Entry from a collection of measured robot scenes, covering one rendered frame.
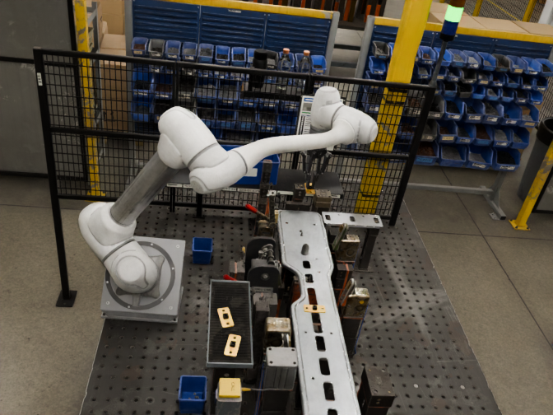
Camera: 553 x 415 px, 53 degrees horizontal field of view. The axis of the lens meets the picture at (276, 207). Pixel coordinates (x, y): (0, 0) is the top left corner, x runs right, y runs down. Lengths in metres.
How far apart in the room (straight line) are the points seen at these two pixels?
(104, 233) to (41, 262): 1.74
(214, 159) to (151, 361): 0.90
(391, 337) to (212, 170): 1.20
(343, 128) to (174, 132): 0.61
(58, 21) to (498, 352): 3.46
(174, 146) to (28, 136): 2.59
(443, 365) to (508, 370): 1.22
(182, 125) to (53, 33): 2.24
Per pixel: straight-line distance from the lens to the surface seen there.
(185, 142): 1.83
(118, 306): 2.43
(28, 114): 4.26
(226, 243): 2.88
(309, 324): 2.08
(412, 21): 2.78
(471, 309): 4.02
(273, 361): 1.80
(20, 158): 4.48
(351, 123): 2.05
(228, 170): 1.82
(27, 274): 3.84
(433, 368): 2.53
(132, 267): 2.16
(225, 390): 1.65
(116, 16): 6.25
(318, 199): 2.68
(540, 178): 4.88
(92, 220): 2.23
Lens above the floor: 2.47
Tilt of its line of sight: 34 degrees down
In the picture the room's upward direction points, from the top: 9 degrees clockwise
